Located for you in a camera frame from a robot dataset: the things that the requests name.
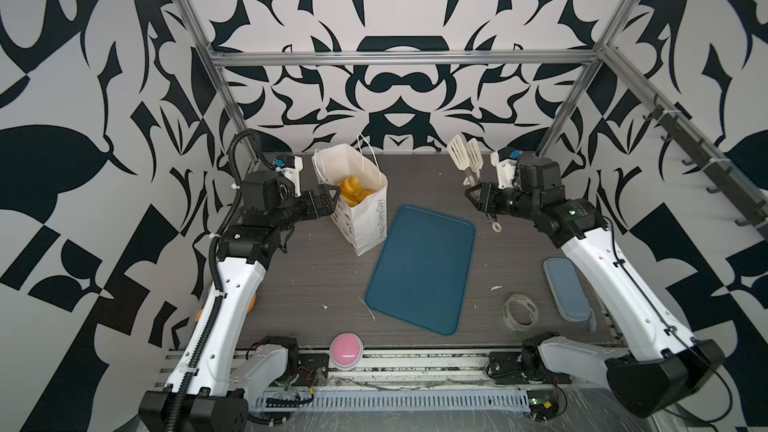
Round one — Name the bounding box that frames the white paper gift bag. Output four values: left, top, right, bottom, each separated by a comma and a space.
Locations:
312, 137, 388, 256

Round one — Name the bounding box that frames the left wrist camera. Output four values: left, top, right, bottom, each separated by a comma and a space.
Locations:
274, 154, 303, 197

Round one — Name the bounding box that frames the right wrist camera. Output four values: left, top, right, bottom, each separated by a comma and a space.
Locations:
490, 146, 521, 189

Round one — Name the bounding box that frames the clear tape roll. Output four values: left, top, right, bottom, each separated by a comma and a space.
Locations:
502, 293, 540, 333

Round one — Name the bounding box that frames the pink push button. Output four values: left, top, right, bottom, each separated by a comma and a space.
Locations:
329, 332, 364, 371

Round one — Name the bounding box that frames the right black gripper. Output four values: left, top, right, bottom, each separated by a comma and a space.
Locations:
465, 180, 541, 224

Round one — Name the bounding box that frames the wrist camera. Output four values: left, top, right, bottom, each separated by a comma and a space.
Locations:
274, 154, 303, 197
490, 146, 521, 189

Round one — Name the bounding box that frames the black hook rail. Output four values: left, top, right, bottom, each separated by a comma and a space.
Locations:
644, 93, 767, 241

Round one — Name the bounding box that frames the grey blue oval pad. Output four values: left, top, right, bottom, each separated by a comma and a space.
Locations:
543, 258, 595, 323

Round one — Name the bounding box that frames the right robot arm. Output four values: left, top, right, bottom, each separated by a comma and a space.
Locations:
447, 135, 725, 418

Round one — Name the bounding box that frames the teal plastic tray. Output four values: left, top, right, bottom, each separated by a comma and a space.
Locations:
364, 205, 476, 336

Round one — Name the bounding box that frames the fake croissant bottom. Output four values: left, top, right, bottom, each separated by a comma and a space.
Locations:
339, 176, 376, 208

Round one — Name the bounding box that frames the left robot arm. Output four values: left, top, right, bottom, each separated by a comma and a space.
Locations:
138, 129, 341, 431

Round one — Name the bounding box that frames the white cable duct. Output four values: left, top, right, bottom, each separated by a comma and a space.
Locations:
252, 390, 530, 413

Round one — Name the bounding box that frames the small circuit board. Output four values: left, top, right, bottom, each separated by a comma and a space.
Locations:
526, 392, 568, 423

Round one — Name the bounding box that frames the orange plush toy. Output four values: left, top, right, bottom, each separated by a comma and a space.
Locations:
195, 293, 257, 323

